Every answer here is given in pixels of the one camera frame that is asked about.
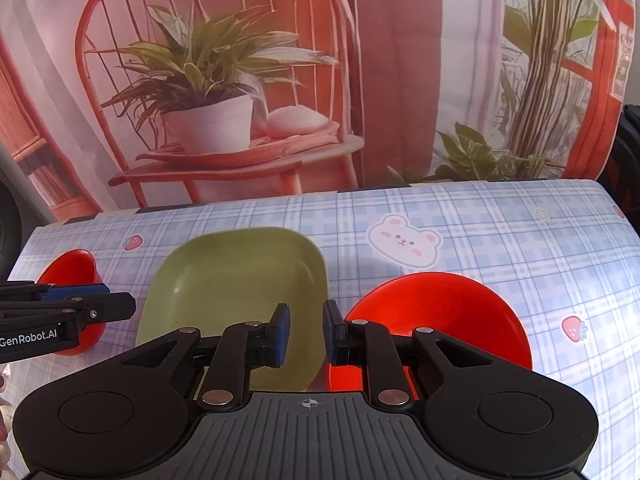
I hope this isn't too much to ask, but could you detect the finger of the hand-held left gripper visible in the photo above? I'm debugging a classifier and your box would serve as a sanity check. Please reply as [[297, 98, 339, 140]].
[[47, 292, 137, 333], [0, 282, 110, 306]]

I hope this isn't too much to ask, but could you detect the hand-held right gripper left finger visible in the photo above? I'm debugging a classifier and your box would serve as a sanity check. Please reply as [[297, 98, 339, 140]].
[[121, 303, 291, 411]]

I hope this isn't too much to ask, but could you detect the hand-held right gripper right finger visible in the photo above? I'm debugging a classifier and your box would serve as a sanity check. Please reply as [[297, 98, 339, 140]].
[[323, 301, 503, 407]]

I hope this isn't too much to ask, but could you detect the red bowl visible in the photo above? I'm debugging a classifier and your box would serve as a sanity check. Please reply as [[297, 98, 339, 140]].
[[37, 249, 106, 357]]

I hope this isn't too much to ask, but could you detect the green square plate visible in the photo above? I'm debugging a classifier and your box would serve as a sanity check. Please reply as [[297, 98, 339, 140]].
[[136, 227, 328, 391]]

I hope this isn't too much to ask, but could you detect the red round plate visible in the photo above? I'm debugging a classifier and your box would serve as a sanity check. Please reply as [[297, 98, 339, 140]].
[[326, 271, 532, 395]]

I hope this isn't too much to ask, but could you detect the blue plaid tablecloth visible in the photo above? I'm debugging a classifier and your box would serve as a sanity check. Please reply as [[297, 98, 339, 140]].
[[5, 177, 640, 480]]

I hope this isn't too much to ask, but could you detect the printed backdrop cloth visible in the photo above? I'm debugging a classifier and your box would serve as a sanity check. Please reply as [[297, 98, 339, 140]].
[[0, 0, 637, 222]]

